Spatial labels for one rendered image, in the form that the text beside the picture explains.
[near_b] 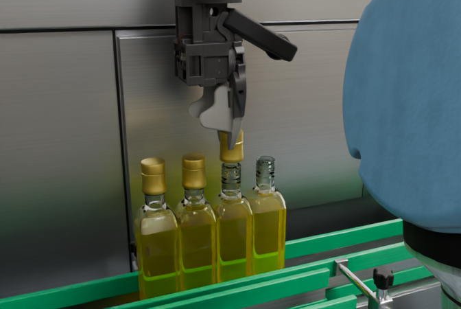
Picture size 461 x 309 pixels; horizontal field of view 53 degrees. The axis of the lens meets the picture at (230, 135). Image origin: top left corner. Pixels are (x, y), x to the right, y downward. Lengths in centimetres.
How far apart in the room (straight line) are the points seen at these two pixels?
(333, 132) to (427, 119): 74
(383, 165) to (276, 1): 64
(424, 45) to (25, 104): 67
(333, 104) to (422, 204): 72
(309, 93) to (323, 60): 7
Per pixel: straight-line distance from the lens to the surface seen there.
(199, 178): 67
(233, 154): 67
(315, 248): 88
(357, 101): 21
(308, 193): 93
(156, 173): 65
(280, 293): 76
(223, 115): 63
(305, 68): 85
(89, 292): 78
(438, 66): 18
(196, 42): 62
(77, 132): 79
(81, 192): 83
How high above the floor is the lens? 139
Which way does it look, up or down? 18 degrees down
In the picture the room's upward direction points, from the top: straight up
